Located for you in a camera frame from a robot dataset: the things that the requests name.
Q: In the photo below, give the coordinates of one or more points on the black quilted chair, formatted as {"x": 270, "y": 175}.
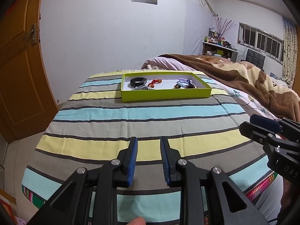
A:
{"x": 255, "y": 58}

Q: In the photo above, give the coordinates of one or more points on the striped bed sheet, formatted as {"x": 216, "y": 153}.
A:
{"x": 105, "y": 121}

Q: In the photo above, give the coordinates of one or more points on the floral bed sheet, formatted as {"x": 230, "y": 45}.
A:
{"x": 243, "y": 98}

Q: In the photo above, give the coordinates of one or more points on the black wristband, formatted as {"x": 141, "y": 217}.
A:
{"x": 133, "y": 83}

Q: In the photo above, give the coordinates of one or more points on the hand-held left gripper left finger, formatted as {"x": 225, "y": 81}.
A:
{"x": 132, "y": 164}

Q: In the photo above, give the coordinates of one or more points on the person's right hand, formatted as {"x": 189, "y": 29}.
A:
{"x": 290, "y": 196}

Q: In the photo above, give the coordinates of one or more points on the group of bottles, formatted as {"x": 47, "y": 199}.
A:
{"x": 214, "y": 38}

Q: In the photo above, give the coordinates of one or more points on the pink quilt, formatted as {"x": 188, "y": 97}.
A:
{"x": 164, "y": 63}

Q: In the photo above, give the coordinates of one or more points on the bare decorative branches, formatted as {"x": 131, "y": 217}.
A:
{"x": 223, "y": 25}

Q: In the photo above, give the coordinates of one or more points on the person's left hand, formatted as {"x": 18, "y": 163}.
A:
{"x": 138, "y": 221}

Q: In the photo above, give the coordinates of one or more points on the grey cloth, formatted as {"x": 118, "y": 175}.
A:
{"x": 269, "y": 204}

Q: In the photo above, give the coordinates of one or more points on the red knotted ornament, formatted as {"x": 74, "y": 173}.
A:
{"x": 154, "y": 82}

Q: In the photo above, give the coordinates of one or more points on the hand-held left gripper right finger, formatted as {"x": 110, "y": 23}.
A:
{"x": 165, "y": 164}

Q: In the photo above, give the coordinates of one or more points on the brown and cream blanket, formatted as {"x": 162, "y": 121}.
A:
{"x": 246, "y": 79}

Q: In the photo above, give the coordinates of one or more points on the wrapped wall pipe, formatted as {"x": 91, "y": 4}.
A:
{"x": 208, "y": 3}

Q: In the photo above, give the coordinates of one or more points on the green cardboard box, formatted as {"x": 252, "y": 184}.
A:
{"x": 164, "y": 96}

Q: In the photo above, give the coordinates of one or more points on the patterned curtain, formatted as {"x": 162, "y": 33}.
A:
{"x": 289, "y": 51}

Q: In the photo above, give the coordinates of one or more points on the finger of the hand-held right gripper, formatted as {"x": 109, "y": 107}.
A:
{"x": 253, "y": 131}
{"x": 264, "y": 121}

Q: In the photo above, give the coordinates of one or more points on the wooden door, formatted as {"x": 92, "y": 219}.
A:
{"x": 21, "y": 86}

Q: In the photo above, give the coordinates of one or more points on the multicolour plaid cloth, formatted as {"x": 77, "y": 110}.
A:
{"x": 260, "y": 187}

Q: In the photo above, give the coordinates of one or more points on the thin dark hair band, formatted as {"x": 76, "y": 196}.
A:
{"x": 140, "y": 88}

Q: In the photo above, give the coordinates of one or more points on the white shelf unit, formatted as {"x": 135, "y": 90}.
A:
{"x": 207, "y": 49}

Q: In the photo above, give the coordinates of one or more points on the barred window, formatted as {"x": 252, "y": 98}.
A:
{"x": 260, "y": 41}

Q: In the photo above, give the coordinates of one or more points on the metal door latch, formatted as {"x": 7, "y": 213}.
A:
{"x": 32, "y": 34}

